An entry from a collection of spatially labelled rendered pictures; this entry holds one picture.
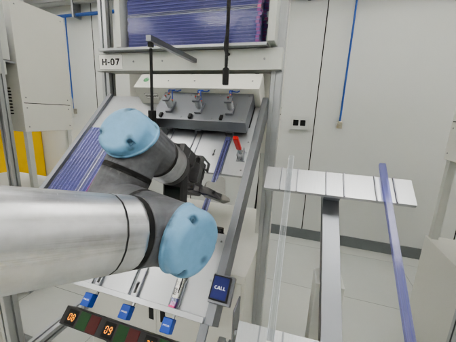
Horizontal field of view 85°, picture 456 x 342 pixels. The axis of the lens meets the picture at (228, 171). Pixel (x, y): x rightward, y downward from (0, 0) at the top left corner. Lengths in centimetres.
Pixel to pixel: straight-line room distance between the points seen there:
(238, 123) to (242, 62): 25
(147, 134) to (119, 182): 8
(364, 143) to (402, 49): 75
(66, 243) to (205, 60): 86
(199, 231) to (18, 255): 14
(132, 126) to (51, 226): 19
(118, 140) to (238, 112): 52
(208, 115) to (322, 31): 178
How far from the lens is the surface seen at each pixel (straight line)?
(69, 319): 80
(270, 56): 93
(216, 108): 85
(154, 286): 69
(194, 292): 65
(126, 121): 37
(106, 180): 38
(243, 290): 95
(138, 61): 114
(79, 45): 356
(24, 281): 22
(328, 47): 245
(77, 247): 22
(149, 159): 38
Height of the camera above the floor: 116
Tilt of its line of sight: 13 degrees down
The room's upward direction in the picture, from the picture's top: 3 degrees clockwise
